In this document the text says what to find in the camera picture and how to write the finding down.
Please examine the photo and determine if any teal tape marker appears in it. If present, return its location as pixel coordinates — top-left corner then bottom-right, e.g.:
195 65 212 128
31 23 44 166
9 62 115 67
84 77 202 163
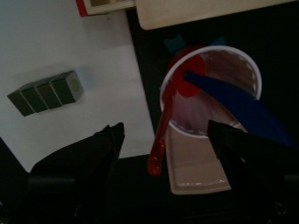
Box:
208 36 228 47
163 34 187 53

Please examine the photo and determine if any translucent plastic cup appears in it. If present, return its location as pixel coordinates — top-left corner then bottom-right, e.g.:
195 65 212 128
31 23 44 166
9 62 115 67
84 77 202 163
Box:
158 45 263 196

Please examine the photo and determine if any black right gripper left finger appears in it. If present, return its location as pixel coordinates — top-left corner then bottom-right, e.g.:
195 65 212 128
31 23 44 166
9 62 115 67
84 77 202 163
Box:
27 122 127 224

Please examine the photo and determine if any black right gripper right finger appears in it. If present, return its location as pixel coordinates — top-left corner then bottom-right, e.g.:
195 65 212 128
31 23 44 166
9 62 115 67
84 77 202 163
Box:
207 119 299 224

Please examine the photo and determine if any red-edged wooden box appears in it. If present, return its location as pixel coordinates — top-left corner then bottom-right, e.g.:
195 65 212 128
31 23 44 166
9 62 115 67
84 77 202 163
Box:
75 0 136 18

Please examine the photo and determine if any blue plastic knife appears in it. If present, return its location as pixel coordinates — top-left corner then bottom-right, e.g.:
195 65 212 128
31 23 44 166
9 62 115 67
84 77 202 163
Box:
182 70 296 148

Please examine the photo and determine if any wooden cutting board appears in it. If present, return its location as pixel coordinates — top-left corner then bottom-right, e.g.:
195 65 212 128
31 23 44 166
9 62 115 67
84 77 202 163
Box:
134 0 299 31

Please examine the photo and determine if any red plastic spoon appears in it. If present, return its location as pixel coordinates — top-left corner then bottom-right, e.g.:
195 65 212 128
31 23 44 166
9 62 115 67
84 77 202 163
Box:
146 54 208 177

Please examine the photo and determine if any green toy sushi roll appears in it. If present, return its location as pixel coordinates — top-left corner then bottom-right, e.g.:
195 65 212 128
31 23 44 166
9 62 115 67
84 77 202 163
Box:
5 69 86 117

